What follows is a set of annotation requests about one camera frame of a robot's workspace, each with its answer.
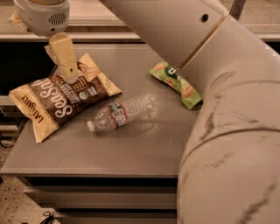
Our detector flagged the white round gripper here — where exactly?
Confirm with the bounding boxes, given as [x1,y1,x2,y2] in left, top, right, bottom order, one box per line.
[8,0,79,80]

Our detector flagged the brown chip bag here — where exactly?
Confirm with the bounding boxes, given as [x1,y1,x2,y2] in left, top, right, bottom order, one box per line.
[9,53,122,144]

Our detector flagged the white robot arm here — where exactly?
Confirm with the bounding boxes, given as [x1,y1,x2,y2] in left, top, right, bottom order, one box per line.
[3,0,280,224]

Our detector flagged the green snack bag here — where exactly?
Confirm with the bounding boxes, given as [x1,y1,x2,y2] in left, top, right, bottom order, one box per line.
[150,62,202,109]

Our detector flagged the clear plastic water bottle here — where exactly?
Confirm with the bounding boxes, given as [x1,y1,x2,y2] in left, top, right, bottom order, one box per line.
[87,92,157,132]

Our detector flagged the grey drawer cabinet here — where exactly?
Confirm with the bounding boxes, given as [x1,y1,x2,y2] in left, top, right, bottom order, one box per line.
[1,44,198,224]

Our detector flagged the black scissors on floor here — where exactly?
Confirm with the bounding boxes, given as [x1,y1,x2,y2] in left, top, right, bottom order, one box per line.
[39,211,55,224]

